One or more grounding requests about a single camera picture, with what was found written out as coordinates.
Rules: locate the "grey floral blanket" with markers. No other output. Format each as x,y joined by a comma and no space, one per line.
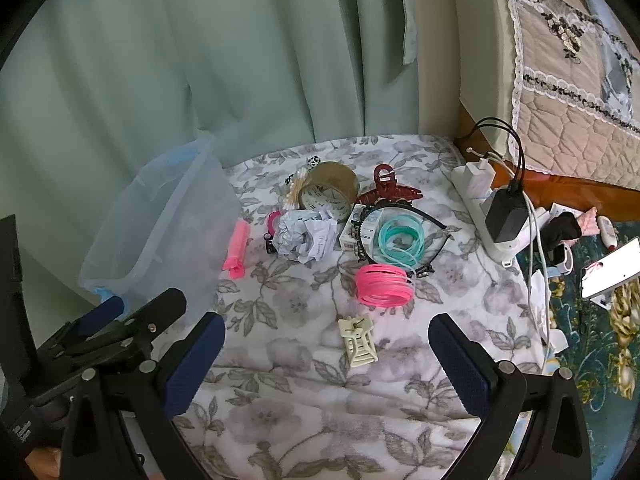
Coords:
320,410

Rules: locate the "bag of cotton swabs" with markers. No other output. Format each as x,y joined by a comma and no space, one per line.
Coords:
295,190

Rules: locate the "white smartphone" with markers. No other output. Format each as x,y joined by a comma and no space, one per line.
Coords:
615,267

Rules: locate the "small white device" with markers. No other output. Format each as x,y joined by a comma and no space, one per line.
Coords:
562,257

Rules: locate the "translucent plastic container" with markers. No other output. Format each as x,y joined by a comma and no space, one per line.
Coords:
165,230

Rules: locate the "black cloth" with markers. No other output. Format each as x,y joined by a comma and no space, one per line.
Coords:
565,230

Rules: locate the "pink hair roller clip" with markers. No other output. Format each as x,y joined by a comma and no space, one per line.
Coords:
238,250

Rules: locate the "teal plastic bangles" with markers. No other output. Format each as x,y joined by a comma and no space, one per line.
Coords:
382,247

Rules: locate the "white charger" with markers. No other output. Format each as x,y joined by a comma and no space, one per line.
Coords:
475,180

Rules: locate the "green floral rug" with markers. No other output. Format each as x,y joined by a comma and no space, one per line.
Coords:
600,340

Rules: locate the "white power strip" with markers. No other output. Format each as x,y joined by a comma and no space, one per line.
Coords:
500,252

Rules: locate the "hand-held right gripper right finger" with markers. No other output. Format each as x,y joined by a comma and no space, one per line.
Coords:
460,370

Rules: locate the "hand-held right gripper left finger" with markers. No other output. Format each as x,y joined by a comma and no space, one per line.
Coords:
197,365

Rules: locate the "white blue medicine box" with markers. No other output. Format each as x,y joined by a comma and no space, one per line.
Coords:
369,225

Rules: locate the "white paper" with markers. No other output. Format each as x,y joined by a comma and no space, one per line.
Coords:
305,237

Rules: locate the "white pink thermometer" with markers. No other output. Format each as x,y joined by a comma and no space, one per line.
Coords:
607,232

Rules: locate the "pale green curtain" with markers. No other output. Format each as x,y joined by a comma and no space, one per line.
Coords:
200,60

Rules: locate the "brown packing tape roll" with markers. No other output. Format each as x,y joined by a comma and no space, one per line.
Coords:
335,182

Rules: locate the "black toothed headband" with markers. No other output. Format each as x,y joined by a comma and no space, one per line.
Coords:
435,221

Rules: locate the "brown wooden frame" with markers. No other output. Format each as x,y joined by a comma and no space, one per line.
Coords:
575,190

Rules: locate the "pink cloth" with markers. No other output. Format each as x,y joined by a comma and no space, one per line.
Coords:
587,221

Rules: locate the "beige quilted lace cover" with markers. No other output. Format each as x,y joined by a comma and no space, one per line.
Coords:
565,110

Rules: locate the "dark red hair claw clip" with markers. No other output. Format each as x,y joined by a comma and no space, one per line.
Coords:
385,180

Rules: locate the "cream hair claw clip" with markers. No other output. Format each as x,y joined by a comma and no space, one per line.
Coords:
357,345

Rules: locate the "leopard print scrunchie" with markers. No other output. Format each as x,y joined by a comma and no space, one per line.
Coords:
312,161

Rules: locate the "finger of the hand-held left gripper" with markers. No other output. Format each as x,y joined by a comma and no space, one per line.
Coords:
107,310
162,307

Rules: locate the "pink plastic bangles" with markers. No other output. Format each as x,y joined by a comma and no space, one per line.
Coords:
365,287

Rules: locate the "cream padded furniture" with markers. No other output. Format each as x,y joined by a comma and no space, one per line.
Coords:
480,60

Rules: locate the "black charger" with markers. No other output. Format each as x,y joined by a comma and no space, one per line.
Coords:
505,215

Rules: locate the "small black clip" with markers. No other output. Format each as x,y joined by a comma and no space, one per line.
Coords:
270,244

